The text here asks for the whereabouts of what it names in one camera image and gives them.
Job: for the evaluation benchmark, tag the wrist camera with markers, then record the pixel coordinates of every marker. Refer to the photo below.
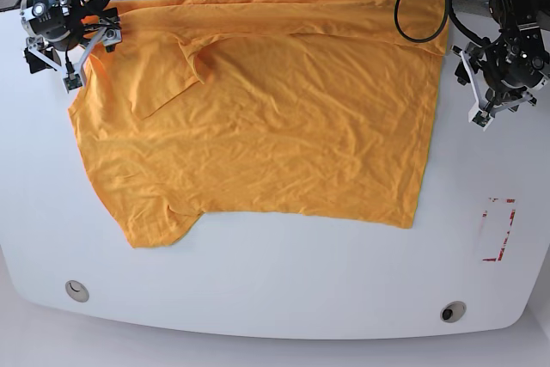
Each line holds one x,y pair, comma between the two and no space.
72,82
479,117

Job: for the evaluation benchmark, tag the left table grommet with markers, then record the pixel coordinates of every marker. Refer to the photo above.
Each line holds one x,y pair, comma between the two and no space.
77,291

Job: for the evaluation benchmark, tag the right table grommet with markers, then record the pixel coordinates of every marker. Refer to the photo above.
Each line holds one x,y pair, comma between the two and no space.
453,312

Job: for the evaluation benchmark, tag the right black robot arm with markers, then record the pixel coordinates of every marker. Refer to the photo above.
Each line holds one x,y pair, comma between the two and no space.
62,33

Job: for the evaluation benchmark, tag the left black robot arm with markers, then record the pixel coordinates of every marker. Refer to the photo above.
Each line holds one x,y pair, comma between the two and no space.
506,72

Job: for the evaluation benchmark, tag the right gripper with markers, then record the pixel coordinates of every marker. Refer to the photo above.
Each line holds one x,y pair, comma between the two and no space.
41,54

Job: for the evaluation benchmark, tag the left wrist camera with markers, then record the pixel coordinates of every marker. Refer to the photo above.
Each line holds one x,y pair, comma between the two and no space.
479,117

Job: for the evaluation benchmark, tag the orange t-shirt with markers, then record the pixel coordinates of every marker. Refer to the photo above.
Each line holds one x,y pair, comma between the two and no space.
315,107

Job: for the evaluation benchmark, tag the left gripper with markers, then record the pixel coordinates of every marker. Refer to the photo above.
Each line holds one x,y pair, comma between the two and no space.
490,92

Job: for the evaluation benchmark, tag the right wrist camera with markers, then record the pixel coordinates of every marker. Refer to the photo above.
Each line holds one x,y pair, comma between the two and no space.
72,82

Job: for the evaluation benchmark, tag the red tape rectangle marking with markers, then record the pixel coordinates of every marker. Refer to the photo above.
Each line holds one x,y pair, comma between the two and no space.
495,228

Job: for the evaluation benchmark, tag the table grommet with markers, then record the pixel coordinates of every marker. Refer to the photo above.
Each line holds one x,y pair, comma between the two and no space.
77,291
453,312

